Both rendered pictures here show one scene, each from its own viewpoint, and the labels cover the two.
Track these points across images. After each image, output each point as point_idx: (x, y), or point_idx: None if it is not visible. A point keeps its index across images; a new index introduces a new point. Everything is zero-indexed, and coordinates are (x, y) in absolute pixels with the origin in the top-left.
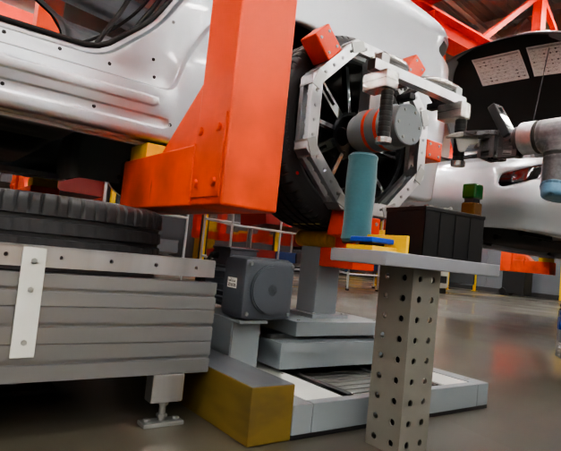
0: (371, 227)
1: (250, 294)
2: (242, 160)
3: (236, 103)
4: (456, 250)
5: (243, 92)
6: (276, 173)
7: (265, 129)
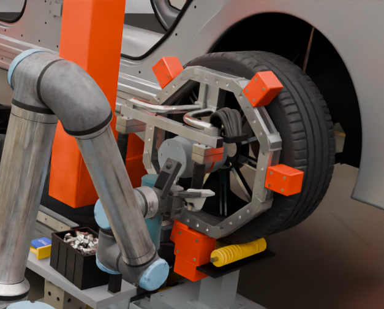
0: (192, 242)
1: None
2: (57, 171)
3: (54, 136)
4: (67, 272)
5: (57, 129)
6: (74, 183)
7: (68, 153)
